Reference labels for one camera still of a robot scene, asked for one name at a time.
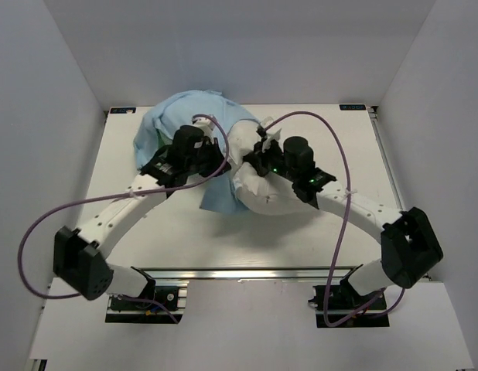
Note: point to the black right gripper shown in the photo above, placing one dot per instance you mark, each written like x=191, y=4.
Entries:
x=257, y=156

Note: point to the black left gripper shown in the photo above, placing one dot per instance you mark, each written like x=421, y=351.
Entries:
x=213, y=145

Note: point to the white pillow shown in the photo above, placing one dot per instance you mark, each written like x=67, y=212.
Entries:
x=271, y=195

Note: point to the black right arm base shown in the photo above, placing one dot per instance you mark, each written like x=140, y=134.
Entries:
x=347, y=309

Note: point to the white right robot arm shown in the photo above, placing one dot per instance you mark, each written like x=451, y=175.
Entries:
x=409, y=246

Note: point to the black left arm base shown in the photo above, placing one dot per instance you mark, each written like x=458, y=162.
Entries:
x=166, y=306

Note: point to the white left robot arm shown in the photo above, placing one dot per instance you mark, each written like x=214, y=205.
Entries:
x=80, y=254

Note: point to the dark label sticker right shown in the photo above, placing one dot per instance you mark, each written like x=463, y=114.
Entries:
x=352, y=107

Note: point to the dark label sticker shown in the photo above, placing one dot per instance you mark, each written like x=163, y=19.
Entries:
x=122, y=110
x=352, y=107

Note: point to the dark label sticker left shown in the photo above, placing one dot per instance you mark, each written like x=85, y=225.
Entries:
x=122, y=110

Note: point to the white foreground board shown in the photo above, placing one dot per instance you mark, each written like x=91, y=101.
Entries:
x=255, y=325

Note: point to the aluminium table frame rail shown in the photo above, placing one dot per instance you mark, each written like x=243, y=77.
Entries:
x=407, y=142

